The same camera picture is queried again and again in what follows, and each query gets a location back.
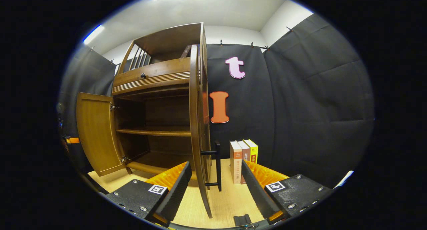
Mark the brown spine book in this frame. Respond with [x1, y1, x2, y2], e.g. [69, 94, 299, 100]
[238, 141, 251, 184]

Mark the wooden shoe cabinet door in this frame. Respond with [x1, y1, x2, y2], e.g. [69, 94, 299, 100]
[189, 45, 222, 219]
[76, 92, 132, 177]

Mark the wooden inner shelf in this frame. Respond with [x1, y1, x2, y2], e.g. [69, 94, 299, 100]
[116, 126, 191, 137]

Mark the black backdrop cloth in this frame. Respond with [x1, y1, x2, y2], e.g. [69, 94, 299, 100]
[58, 13, 375, 189]

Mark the small ceiling light panel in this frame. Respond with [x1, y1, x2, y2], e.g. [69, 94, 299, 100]
[83, 25, 104, 45]

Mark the wooden double-door shoe cabinet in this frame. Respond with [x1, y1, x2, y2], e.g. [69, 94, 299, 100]
[112, 22, 212, 187]

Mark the wooden drawer with black knob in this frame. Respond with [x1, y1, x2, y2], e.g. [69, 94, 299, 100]
[113, 58, 190, 87]

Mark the white and orange book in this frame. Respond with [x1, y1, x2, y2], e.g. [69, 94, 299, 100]
[230, 141, 243, 185]

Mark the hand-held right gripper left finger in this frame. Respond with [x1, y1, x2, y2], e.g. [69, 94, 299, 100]
[105, 161, 193, 228]

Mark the yellow book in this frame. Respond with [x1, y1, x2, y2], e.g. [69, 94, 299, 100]
[244, 139, 259, 164]

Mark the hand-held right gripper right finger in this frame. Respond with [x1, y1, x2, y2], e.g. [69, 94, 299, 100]
[241, 159, 334, 225]

